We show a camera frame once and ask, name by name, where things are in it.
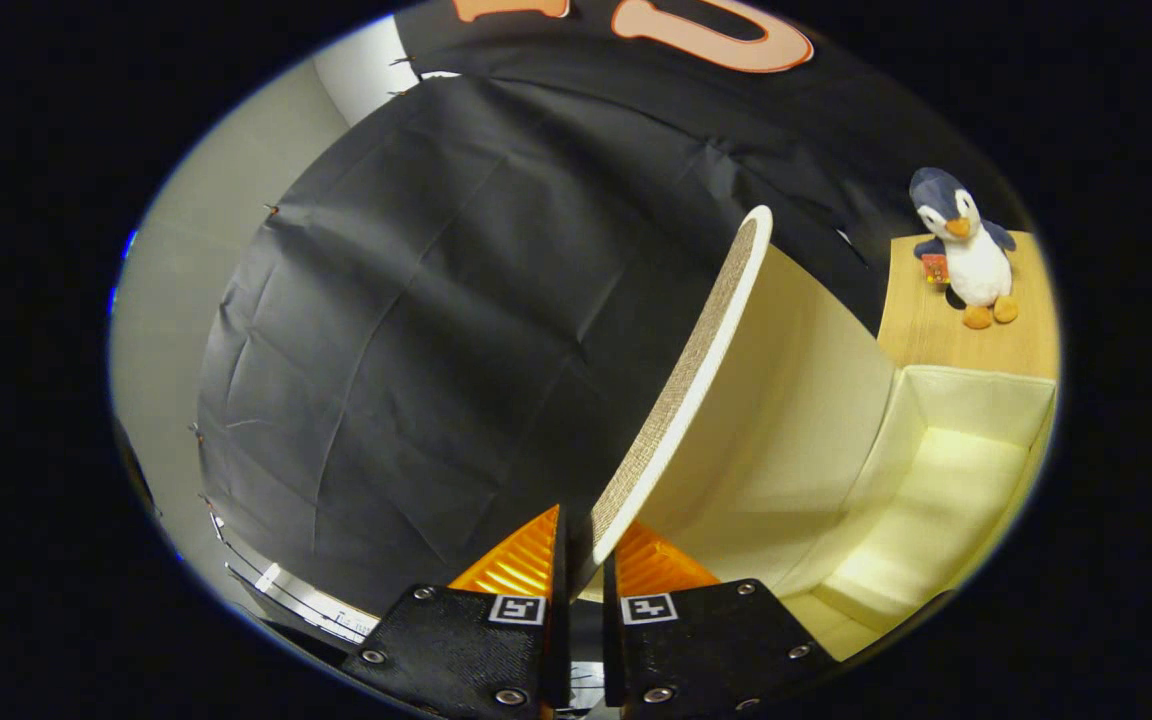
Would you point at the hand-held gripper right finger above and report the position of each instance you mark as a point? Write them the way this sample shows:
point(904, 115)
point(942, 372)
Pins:
point(611, 640)

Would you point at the silver metal rail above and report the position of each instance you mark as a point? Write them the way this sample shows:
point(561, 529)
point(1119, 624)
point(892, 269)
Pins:
point(306, 600)

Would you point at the cream fabric storage box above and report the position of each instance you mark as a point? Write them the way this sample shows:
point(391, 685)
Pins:
point(786, 450)

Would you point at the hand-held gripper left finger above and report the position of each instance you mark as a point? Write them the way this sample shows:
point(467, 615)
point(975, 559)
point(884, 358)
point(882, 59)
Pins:
point(560, 640)

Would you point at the blue white penguin plush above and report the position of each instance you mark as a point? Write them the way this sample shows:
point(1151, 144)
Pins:
point(976, 265)

